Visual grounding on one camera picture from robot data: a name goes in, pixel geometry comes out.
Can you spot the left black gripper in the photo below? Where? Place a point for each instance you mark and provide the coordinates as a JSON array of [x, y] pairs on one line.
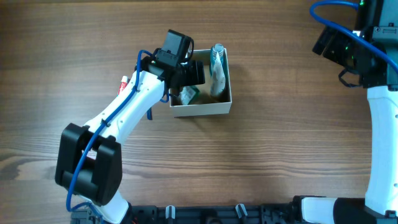
[[197, 71]]

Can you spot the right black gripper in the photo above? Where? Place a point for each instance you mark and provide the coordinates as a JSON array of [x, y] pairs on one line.
[[331, 50]]

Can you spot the green white soap packet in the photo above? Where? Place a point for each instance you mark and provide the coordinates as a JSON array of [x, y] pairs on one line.
[[188, 94]]

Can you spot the white lotion tube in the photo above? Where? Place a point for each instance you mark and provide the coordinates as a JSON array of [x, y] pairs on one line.
[[218, 78]]

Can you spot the blue disposable razor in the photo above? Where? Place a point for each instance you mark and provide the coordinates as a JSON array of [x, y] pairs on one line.
[[149, 114]]

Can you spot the red green toothpaste tube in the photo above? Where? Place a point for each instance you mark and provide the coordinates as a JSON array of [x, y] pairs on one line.
[[123, 84]]

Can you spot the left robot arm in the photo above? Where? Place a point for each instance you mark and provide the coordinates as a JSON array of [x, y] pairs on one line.
[[89, 164]]

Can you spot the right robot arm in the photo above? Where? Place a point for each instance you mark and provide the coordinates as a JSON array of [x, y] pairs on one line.
[[374, 59]]

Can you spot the white cardboard box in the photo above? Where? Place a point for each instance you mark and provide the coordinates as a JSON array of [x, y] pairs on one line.
[[204, 104]]

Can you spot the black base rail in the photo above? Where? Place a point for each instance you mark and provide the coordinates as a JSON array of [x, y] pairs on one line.
[[240, 213]]

